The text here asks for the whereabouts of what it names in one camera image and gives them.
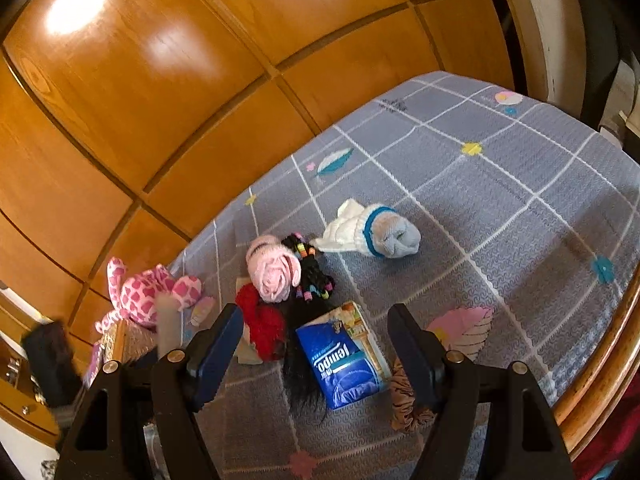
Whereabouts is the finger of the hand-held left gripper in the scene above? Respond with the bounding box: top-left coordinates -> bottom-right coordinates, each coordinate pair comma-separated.
155,294 -> 182,356

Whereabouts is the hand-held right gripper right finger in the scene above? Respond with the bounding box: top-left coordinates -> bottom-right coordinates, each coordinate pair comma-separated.
386,303 -> 576,480

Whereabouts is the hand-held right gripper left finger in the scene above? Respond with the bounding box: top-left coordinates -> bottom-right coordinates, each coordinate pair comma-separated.
54,303 -> 245,480

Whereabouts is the white sock with blue band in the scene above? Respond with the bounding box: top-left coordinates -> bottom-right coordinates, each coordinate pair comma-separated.
315,198 -> 422,260

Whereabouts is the glittery box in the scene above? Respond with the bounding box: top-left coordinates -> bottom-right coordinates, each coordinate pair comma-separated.
82,320 -> 161,391

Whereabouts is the pink spotted plush toy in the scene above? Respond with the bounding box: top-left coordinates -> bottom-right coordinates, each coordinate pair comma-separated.
94,257 -> 203,333

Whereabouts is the wooden nightstand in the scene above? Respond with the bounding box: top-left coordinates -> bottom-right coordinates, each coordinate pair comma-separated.
0,280 -> 61,451

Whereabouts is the tiger striped scrunchie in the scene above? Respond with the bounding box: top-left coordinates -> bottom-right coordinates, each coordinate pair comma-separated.
390,357 -> 437,432

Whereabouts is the red scrunchie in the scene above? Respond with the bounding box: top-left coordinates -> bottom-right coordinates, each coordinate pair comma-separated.
235,283 -> 287,362

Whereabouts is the printed tissue packet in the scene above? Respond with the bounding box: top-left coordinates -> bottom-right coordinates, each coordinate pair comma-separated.
312,301 -> 392,378

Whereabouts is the blue tissue packet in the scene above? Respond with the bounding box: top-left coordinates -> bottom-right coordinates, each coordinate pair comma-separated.
296,323 -> 388,409

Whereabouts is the pink rolled sock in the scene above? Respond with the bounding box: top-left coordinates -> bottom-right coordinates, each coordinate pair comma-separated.
246,235 -> 302,304

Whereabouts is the black beaded wig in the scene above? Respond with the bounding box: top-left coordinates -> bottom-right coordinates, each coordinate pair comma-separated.
280,232 -> 336,423

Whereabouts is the grey checked bed sheet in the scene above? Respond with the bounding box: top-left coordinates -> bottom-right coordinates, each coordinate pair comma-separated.
142,71 -> 640,480

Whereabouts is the wooden panelled headboard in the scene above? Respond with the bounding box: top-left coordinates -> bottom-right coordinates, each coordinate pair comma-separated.
0,0 -> 526,356

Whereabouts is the red cloth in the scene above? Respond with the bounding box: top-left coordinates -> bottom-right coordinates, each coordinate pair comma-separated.
572,370 -> 640,480

